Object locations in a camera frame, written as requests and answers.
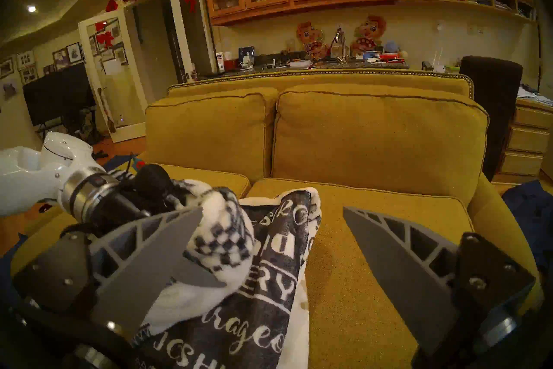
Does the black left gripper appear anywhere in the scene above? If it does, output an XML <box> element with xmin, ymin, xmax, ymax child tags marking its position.
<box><xmin>89</xmin><ymin>189</ymin><xmax>228</xmax><ymax>289</ymax></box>

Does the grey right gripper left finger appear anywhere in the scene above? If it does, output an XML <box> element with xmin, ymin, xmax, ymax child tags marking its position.
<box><xmin>13</xmin><ymin>206</ymin><xmax>204</xmax><ymax>330</ymax></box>

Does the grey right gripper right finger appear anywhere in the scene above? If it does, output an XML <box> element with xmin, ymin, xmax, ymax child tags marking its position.
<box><xmin>343</xmin><ymin>206</ymin><xmax>536</xmax><ymax>356</ymax></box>

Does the printed scripture fleece blanket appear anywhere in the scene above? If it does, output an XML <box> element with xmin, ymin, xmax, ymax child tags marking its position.
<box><xmin>108</xmin><ymin>169</ymin><xmax>322</xmax><ymax>369</ymax></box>

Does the yellow sofa seat cushion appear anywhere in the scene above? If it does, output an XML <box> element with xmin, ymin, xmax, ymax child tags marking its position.
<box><xmin>246</xmin><ymin>177</ymin><xmax>474</xmax><ymax>369</ymax></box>
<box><xmin>130</xmin><ymin>162</ymin><xmax>251</xmax><ymax>200</ymax></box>

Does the crumpled dark blue cloth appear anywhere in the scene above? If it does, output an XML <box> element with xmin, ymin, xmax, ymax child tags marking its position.
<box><xmin>501</xmin><ymin>180</ymin><xmax>553</xmax><ymax>269</ymax></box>

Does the white glass french door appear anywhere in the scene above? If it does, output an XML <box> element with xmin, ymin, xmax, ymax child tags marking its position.
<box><xmin>78</xmin><ymin>7</ymin><xmax>147</xmax><ymax>143</ymax></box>

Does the wooden desk with drawers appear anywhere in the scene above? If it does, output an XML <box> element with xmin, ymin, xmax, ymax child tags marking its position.
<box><xmin>493</xmin><ymin>96</ymin><xmax>553</xmax><ymax>183</ymax></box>

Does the black office chair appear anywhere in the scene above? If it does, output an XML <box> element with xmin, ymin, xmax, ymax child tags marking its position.
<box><xmin>459</xmin><ymin>56</ymin><xmax>523</xmax><ymax>181</ymax></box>

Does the black television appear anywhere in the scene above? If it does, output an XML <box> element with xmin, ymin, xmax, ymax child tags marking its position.
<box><xmin>22</xmin><ymin>62</ymin><xmax>96</xmax><ymax>126</ymax></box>

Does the white wifi router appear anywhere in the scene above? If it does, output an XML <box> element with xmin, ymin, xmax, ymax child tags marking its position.
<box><xmin>432</xmin><ymin>42</ymin><xmax>446</xmax><ymax>73</ymax></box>

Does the wooden counter with stone top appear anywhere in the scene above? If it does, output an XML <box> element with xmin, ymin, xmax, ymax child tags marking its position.
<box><xmin>194</xmin><ymin>59</ymin><xmax>409</xmax><ymax>80</ymax></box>

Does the stack of papers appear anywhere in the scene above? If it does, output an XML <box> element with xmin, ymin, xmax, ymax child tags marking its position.
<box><xmin>516</xmin><ymin>85</ymin><xmax>553</xmax><ymax>107</ymax></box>

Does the red paper door decoration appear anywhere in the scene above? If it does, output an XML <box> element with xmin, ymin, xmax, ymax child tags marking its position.
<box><xmin>95</xmin><ymin>20</ymin><xmax>115</xmax><ymax>49</ymax></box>

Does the chrome sink faucet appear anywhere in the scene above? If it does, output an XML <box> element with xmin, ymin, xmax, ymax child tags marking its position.
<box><xmin>335</xmin><ymin>29</ymin><xmax>350</xmax><ymax>64</ymax></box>

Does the white narrow open door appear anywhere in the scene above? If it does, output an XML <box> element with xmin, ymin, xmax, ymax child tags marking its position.
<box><xmin>163</xmin><ymin>0</ymin><xmax>219</xmax><ymax>83</ymax></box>

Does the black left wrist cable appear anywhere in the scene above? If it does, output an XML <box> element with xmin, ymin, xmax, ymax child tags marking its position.
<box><xmin>60</xmin><ymin>221</ymin><xmax>93</xmax><ymax>240</ymax></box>

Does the yellow loveseat sofa frame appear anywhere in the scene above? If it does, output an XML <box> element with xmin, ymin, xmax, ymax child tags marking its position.
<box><xmin>11</xmin><ymin>68</ymin><xmax>543</xmax><ymax>369</ymax></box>

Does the red counter cable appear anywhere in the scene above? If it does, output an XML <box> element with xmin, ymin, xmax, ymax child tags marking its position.
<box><xmin>309</xmin><ymin>37</ymin><xmax>337</xmax><ymax>69</ymax></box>

